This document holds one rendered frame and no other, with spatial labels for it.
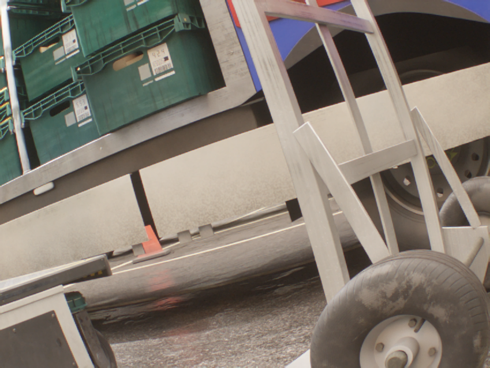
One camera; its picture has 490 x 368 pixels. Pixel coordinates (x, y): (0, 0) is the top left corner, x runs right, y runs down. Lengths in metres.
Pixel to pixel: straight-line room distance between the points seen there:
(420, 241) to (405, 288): 1.39
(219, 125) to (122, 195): 0.37
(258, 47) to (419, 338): 0.42
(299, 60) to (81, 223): 0.86
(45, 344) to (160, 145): 1.04
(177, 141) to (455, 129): 0.82
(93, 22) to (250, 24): 1.37
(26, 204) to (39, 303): 1.17
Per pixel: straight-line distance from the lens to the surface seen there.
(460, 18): 2.08
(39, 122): 2.71
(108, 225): 2.38
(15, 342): 1.37
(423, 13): 2.08
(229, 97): 2.19
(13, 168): 2.82
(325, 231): 0.95
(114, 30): 2.26
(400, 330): 0.89
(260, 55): 0.96
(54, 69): 2.69
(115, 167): 2.37
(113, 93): 2.23
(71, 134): 2.63
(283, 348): 1.74
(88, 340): 1.67
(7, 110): 2.80
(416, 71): 2.21
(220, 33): 2.21
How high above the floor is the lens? 0.37
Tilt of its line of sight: level
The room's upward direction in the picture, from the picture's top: 17 degrees counter-clockwise
